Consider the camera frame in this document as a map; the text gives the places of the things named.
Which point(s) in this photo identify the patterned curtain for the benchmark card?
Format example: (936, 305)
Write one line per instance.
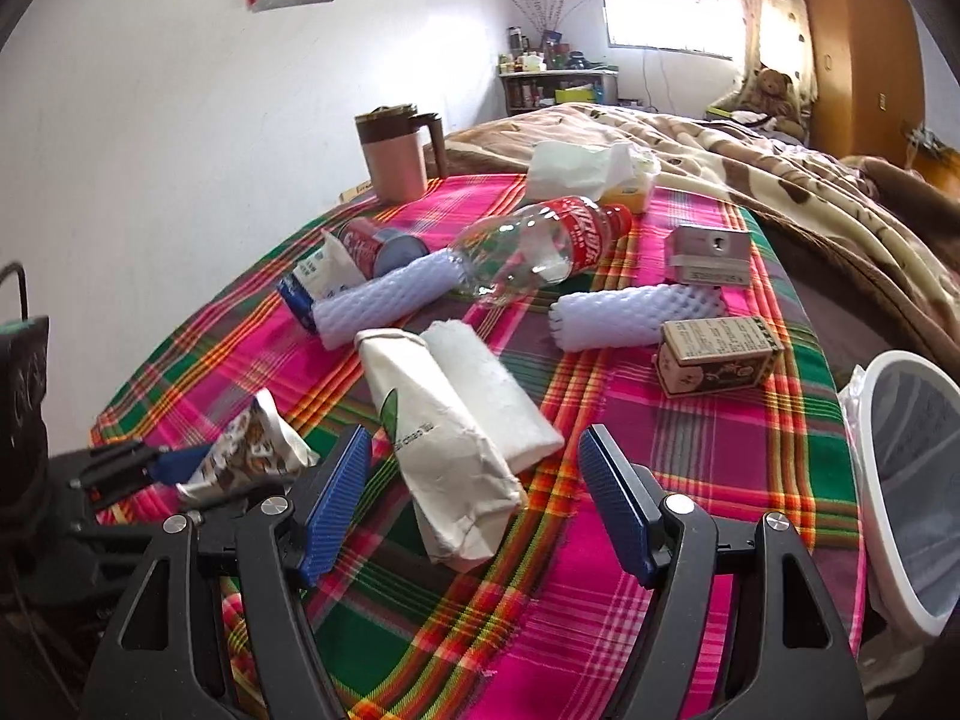
(772, 15)

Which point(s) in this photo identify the wooden wardrobe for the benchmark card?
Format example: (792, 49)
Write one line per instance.
(855, 52)

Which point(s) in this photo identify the group of bottles and jars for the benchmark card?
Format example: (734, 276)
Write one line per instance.
(540, 56)

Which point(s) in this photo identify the brown beige patterned blanket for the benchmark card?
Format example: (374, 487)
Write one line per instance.
(825, 195)

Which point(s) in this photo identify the clear plastic bottle red label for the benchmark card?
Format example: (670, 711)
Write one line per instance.
(585, 229)

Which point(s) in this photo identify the white tissue pack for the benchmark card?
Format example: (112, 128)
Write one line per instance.
(570, 165)

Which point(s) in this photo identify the yellow green box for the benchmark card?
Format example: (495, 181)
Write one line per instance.
(718, 112)

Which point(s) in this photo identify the blue white pouch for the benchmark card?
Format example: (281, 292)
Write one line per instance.
(330, 270)

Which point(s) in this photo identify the red drink can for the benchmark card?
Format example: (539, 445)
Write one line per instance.
(367, 240)

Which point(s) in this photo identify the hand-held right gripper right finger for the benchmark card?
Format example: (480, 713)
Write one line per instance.
(611, 502)

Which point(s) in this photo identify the bright window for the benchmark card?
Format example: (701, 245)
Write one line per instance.
(667, 19)

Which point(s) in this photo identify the small white shelf table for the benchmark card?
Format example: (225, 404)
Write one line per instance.
(559, 94)

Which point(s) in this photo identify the patterned snack packet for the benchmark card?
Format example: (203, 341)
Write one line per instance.
(255, 450)

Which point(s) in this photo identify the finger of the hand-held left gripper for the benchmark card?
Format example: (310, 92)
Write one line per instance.
(180, 463)

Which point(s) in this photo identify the white foam net sleeve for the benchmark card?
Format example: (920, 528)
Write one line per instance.
(637, 315)
(375, 304)

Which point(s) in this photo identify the white trash bin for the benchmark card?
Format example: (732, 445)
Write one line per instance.
(877, 540)

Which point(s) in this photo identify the white paper bag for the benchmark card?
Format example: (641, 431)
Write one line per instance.
(442, 450)

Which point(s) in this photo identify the pink green plaid cloth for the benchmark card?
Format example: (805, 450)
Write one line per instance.
(675, 450)

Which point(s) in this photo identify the pink mug with brown lid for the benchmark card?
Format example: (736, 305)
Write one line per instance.
(394, 165)

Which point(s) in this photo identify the grey carton box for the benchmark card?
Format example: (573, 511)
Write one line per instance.
(709, 247)

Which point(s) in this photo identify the dried branch decoration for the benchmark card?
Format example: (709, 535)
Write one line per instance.
(544, 4)

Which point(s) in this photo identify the grey bed mattress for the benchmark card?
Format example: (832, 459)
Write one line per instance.
(817, 307)

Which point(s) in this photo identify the white rolled paper towel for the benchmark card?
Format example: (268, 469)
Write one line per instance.
(495, 397)

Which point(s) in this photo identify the brown and pink carton box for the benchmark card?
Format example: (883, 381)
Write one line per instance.
(712, 367)

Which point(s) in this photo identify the brown teddy bear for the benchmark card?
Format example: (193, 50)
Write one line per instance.
(772, 86)

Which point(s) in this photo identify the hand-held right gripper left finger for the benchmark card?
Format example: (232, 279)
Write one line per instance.
(337, 499)

